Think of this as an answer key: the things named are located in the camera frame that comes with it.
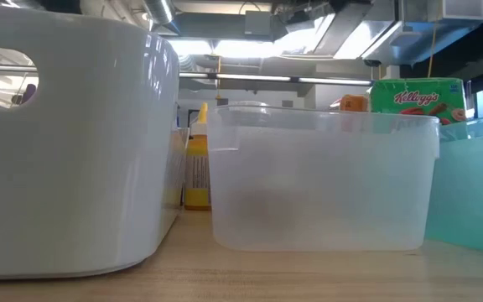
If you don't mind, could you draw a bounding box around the orange snack packet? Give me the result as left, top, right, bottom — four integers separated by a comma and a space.
338, 93, 371, 113

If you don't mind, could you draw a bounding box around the green cereal box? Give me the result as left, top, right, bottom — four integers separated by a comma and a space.
369, 77, 468, 126

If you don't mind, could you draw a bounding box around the purple food colouring bottle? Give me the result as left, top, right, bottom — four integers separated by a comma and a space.
20, 82, 38, 106

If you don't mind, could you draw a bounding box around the yellow food colouring bottle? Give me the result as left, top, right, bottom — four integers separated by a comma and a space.
183, 102, 212, 211

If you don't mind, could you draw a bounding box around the long ceiling light strip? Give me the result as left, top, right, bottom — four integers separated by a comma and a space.
178, 71, 373, 86

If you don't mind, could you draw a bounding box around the clear plastic container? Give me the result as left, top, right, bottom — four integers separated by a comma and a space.
205, 103, 441, 253

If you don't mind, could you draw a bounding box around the grey ceiling box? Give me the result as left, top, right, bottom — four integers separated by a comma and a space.
244, 9, 273, 36

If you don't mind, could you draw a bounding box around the clear left plastic bin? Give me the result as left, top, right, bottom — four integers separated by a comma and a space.
0, 3, 191, 281

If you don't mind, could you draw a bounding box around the green plastic bin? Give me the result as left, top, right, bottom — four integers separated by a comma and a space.
423, 112, 483, 258

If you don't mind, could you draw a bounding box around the round silver ventilation duct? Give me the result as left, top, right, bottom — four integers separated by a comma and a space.
140, 0, 180, 27

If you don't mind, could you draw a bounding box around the rectangular metal ceiling duct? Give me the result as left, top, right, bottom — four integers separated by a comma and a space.
273, 0, 483, 67

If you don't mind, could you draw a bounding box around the yellow hanging cord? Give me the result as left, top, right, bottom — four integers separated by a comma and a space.
429, 23, 439, 80

